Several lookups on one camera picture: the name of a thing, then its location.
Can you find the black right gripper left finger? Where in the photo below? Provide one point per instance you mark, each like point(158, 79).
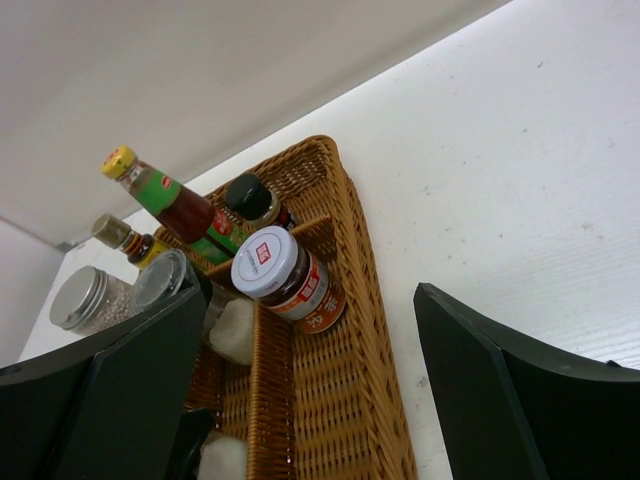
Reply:
point(106, 406)

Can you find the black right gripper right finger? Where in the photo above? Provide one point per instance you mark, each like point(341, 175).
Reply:
point(513, 407)

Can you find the silver lid peppercorn jar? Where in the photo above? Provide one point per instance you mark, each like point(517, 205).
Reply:
point(91, 300)

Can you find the clear lid salt grinder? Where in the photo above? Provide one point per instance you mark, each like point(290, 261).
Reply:
point(228, 326)

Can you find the yellow label oil bottle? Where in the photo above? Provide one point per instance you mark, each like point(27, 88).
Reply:
point(140, 249)

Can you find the green label yellow cap bottle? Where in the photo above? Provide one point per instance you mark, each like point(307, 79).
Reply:
point(200, 225)

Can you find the orange label sauce jar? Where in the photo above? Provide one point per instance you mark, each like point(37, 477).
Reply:
point(274, 269)

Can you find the black cap pepper bottle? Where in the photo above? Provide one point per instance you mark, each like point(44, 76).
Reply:
point(257, 204)

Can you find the brown wicker divided basket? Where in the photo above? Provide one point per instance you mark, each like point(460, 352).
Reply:
point(316, 406)

